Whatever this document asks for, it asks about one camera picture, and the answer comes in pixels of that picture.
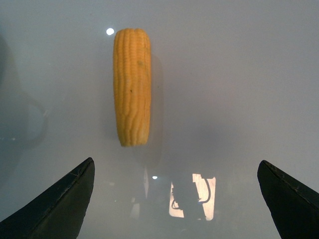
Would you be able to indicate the yellow corn cob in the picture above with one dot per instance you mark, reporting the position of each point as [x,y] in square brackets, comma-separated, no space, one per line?
[132,82]

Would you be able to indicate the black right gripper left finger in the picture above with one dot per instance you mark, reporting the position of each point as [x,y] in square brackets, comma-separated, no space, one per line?
[58,212]

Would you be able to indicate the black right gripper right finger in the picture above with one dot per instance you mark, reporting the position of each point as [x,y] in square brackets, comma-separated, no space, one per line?
[294,207]

